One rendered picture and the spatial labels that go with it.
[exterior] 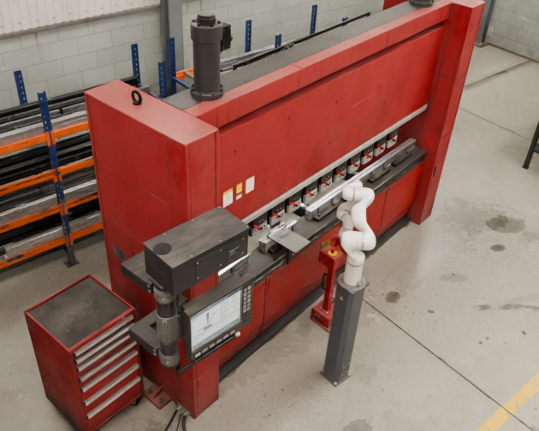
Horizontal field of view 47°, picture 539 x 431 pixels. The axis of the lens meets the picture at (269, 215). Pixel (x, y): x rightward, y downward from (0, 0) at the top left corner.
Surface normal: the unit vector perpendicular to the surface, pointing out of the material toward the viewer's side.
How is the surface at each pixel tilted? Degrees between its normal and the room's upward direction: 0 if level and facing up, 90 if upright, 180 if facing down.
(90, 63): 90
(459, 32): 90
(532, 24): 90
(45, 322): 0
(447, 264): 0
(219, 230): 1
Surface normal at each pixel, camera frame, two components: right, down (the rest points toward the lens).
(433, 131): -0.65, 0.43
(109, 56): 0.64, 0.48
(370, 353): 0.05, -0.80
